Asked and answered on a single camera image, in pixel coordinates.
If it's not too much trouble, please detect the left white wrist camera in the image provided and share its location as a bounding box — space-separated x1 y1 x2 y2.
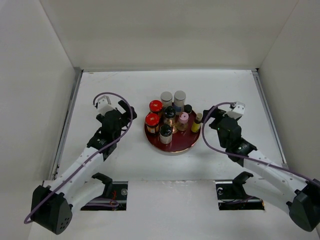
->
95 95 115 116

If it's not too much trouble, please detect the yellow label small bottle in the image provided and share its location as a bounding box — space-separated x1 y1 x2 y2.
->
190 113 203 133

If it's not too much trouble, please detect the pink lid spice bottle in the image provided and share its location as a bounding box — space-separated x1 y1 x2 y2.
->
176 112 189 132

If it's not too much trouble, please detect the silver lid bead jar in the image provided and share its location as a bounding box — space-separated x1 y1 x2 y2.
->
173 90 186 115
160 91 173 109

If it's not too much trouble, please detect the red lid sauce jar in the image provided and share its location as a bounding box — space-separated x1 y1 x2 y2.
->
149 100 163 117
145 113 160 136

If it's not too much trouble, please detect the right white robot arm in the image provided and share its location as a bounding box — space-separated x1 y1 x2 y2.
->
202 102 320 232

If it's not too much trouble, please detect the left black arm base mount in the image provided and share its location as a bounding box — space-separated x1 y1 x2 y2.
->
80 173 129 211

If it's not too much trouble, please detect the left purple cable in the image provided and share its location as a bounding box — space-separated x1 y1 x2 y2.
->
23 91 133 225

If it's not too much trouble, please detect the black cap pepper grinder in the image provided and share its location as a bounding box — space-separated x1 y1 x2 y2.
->
163 106 176 127

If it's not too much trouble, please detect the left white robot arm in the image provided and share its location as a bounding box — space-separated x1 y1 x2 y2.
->
24 95 137 235

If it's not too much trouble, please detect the round red lacquer tray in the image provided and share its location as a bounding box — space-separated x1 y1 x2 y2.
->
144 110 201 153

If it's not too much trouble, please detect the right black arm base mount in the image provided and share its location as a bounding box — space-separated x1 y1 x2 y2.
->
215 171 265 211

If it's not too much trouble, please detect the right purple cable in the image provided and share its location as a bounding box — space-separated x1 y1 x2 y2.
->
201 101 320 186

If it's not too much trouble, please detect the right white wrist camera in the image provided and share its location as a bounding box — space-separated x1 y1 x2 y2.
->
223 101 246 120

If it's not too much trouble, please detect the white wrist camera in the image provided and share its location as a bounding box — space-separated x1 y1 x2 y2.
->
223 101 246 120
95 95 115 116

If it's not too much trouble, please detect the purple cable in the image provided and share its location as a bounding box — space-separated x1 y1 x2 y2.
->
201 101 320 186
23 91 133 225

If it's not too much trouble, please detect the black cap white salt bottle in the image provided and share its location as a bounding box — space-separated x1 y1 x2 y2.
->
159 124 173 145

